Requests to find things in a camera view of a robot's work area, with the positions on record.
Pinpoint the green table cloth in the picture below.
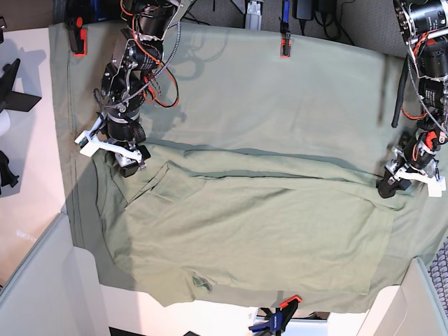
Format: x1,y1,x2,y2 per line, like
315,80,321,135
49,23,447,313

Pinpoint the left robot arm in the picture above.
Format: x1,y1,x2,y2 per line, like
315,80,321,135
377,1,447,199

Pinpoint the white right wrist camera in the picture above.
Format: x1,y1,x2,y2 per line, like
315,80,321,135
75,130,101,158

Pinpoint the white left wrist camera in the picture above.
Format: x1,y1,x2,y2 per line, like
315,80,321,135
427,176,447,198

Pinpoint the blue orange clamp bottom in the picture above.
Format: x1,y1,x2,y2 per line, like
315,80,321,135
248,295,302,335

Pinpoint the silver aluminium post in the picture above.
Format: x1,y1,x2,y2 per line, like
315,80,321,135
244,0,263,31

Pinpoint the light green T-shirt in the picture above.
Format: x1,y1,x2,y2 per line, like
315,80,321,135
93,143,409,308

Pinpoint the black stand lower left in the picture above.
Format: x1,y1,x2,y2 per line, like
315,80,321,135
0,151,20,197

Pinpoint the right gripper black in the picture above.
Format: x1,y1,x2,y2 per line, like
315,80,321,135
91,111,151,178

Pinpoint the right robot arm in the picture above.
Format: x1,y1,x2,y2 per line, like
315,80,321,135
90,1,190,177

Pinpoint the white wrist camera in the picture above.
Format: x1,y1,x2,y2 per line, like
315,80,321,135
427,176,447,198
75,130,101,158

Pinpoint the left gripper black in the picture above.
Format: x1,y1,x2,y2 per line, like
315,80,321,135
377,132,442,199

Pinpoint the black stand upper left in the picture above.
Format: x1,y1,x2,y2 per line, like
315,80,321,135
1,58,41,113

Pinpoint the orange black clamp left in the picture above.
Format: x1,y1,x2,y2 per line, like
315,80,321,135
66,17,87,57

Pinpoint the black stand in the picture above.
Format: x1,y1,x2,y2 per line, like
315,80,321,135
1,58,41,113
0,151,20,197

